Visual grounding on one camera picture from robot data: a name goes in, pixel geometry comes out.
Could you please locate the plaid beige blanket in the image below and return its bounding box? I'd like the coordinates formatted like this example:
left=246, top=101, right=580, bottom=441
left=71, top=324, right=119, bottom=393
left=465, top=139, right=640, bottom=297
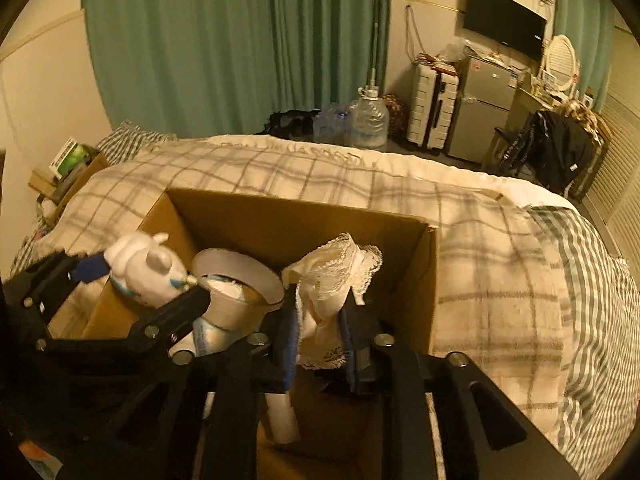
left=8, top=136, right=574, bottom=461

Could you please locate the green checked bed sheet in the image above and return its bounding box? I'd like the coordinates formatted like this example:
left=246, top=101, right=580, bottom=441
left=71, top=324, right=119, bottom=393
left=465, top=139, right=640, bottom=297
left=12, top=122, right=639, bottom=479

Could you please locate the blue white tube pack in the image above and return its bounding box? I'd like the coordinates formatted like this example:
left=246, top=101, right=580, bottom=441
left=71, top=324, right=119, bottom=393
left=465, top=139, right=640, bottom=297
left=193, top=318, right=242, bottom=356

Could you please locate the small cluttered cardboard box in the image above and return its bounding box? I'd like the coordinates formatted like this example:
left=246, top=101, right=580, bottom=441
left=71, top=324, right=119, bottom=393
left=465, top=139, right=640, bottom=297
left=28, top=138, right=108, bottom=228

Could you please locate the white lace cloth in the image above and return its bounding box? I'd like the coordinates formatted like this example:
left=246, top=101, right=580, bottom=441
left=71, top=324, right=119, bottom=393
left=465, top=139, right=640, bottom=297
left=281, top=233, right=383, bottom=370

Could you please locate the white hard suitcase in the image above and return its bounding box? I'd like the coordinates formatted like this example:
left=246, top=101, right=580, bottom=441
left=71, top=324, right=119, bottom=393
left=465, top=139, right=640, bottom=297
left=406, top=62, right=459, bottom=150

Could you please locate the white blue plush toy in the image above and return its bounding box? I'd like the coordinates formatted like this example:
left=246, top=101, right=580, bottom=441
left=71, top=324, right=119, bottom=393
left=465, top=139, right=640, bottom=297
left=103, top=231, right=198, bottom=309

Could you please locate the black wall television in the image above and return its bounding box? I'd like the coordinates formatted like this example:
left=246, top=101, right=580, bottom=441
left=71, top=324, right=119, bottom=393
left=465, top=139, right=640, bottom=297
left=463, top=0, right=547, bottom=61

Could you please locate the silver mini fridge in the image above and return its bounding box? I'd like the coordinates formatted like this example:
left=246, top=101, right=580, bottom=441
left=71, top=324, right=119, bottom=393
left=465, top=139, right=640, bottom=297
left=446, top=55, right=518, bottom=164

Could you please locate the black jacket on chair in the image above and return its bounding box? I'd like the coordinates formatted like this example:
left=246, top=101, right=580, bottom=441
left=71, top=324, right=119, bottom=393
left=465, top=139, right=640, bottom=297
left=496, top=110, right=594, bottom=194

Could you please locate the black bag on floor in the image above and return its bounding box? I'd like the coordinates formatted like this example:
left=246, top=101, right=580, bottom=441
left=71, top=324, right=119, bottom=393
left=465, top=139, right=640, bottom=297
left=262, top=108, right=320, bottom=142

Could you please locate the large green curtain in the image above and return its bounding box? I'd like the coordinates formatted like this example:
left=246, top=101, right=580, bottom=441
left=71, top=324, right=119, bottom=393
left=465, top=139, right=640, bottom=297
left=81, top=0, right=388, bottom=138

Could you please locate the light green side curtain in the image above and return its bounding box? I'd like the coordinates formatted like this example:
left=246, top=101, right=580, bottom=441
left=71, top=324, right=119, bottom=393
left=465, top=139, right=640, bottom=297
left=553, top=0, right=615, bottom=112

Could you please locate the white oval vanity mirror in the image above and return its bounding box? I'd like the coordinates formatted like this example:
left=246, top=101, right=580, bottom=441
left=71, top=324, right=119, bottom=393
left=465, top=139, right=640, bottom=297
left=540, top=35, right=579, bottom=93

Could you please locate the white plastic tube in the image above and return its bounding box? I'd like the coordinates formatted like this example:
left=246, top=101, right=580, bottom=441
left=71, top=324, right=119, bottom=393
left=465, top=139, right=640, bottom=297
left=265, top=392, right=299, bottom=445

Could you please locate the white tape roll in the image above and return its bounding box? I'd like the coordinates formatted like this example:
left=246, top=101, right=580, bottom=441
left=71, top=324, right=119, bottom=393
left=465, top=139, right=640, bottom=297
left=192, top=248, right=284, bottom=333

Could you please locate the open brown cardboard box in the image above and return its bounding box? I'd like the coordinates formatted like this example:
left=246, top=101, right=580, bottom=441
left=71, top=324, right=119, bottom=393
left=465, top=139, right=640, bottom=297
left=46, top=186, right=440, bottom=480

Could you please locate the large clear water jug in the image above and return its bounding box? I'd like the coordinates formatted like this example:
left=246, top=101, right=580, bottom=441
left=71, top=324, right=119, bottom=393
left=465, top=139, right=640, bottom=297
left=346, top=86, right=390, bottom=152

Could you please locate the white louvered wardrobe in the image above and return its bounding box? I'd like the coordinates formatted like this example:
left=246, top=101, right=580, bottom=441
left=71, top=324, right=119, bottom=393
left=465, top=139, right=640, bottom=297
left=586, top=27, right=639, bottom=264

